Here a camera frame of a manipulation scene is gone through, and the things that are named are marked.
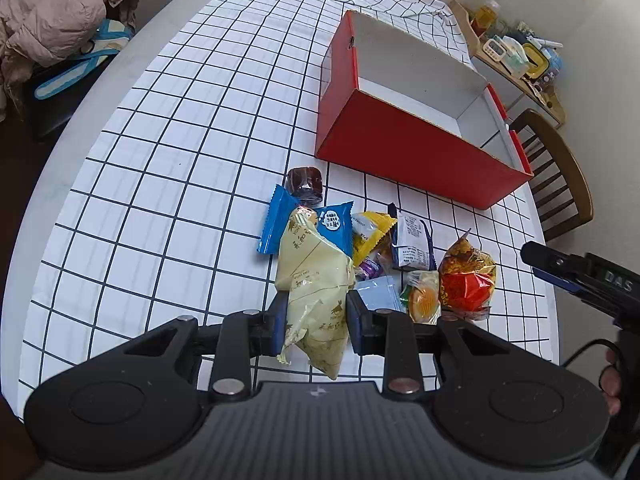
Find pale green tissue pack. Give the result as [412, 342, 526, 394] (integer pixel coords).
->
[501, 37, 531, 78]

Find orange jelly packet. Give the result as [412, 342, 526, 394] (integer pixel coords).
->
[402, 270, 442, 323]

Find orange bottle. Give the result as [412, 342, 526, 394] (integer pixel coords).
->
[472, 0, 502, 36]

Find wooden cabinet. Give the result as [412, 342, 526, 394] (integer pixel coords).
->
[447, 0, 568, 128]

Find person's right hand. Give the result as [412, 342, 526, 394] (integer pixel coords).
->
[600, 347, 623, 416]

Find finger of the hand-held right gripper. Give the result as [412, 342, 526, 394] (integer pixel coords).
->
[532, 266, 608, 311]
[520, 241, 593, 278]

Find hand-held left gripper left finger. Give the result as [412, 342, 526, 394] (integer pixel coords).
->
[120, 290, 291, 403]

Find wooden slatted chair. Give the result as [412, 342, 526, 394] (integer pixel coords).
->
[507, 108, 595, 242]

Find light blue snack packet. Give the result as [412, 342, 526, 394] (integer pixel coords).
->
[356, 275, 405, 313]

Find pale green snack packet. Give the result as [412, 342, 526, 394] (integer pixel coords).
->
[275, 207, 357, 380]

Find purple snack packet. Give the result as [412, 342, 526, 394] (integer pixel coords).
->
[356, 255, 386, 281]

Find white navy snack packet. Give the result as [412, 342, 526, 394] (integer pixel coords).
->
[387, 202, 437, 272]

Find pink puffer jacket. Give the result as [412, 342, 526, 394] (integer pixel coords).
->
[0, 0, 141, 91]

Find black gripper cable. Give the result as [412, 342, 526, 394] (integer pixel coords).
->
[559, 339, 621, 367]

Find blue white bag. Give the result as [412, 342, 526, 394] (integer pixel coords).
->
[34, 17, 135, 101]

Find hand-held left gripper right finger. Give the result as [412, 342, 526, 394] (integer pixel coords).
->
[346, 290, 501, 396]

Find red yellow snack packet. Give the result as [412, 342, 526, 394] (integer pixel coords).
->
[438, 230, 497, 321]

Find red cardboard box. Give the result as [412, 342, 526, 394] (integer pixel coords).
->
[315, 10, 535, 210]

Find dark brown snack packet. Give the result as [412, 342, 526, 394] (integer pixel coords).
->
[286, 166, 323, 206]

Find black chair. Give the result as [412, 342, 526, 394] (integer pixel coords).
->
[22, 60, 101, 141]

